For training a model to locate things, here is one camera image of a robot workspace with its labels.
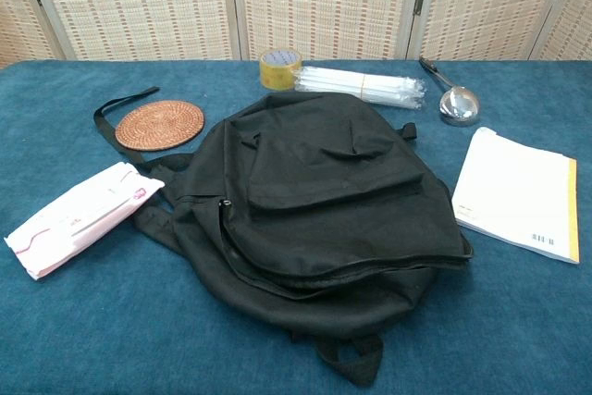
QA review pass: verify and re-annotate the black fabric backpack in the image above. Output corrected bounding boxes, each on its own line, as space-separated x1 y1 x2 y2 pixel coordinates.
93 86 475 388

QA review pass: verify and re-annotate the white notebook with yellow spine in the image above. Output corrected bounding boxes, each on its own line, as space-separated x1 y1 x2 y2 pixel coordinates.
450 126 581 265

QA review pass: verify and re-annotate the clear packing tape roll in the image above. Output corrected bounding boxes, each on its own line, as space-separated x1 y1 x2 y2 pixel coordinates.
259 47 303 91

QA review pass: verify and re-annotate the bundle of wrapped white straws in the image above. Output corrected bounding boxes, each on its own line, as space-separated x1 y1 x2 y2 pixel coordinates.
293 65 426 111

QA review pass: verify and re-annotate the round woven rattan coaster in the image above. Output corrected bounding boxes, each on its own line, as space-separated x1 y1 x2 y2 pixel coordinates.
115 99 206 153

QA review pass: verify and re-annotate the pink and white tissue pack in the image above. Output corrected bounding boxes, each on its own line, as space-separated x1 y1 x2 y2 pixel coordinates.
3 161 167 281

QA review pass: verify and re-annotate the blue tablecloth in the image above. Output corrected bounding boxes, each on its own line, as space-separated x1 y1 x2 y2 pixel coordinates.
0 59 592 395

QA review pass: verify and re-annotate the metal ladle with black handle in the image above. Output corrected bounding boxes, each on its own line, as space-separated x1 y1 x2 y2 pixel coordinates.
418 56 481 127

